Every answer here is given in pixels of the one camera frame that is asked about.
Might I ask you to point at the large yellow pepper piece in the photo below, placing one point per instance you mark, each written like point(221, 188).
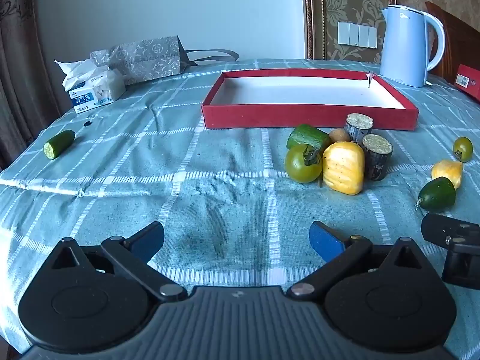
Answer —
point(343, 168)

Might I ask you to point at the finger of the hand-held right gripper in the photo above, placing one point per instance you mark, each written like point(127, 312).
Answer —
point(438, 228)
point(463, 266)

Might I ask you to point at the grey patterned gift bag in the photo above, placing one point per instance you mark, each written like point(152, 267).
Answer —
point(150, 60)

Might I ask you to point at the cut cucumber piece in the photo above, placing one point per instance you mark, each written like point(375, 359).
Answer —
point(307, 137)
point(60, 143)

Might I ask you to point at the brown longan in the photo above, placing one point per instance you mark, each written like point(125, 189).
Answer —
point(337, 135)

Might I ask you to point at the green tomato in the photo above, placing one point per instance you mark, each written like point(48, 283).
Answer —
point(300, 167)
point(464, 150)

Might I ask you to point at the white wall switch panel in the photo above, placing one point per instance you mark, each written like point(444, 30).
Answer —
point(356, 34)

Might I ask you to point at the white tissue pack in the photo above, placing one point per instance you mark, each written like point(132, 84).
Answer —
point(97, 90)

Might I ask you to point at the green checked tablecloth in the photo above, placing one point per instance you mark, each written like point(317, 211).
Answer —
point(187, 176)

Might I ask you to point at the red cardboard tray box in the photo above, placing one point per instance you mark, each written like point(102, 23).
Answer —
point(300, 116)

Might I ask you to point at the ornate wooden wall frame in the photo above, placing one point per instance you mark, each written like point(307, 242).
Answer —
point(309, 15)

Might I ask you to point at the light blue electric kettle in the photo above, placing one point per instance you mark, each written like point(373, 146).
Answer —
point(403, 45)

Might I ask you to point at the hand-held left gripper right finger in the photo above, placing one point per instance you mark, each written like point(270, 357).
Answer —
point(326, 242)

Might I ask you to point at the cucumber end piece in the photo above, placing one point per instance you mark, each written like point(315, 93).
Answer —
point(437, 193)

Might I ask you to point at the small yellow pepper piece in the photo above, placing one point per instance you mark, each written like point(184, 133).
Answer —
point(448, 170)

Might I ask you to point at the brown patterned curtain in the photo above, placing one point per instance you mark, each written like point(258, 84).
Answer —
point(18, 63)

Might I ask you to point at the flat red box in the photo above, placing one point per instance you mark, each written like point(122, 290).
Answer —
point(470, 82)

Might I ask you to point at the dark sugarcane piece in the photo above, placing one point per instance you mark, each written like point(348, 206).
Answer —
point(356, 129)
point(377, 161)

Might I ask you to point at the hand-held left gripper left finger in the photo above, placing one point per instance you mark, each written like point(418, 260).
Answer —
point(144, 242)

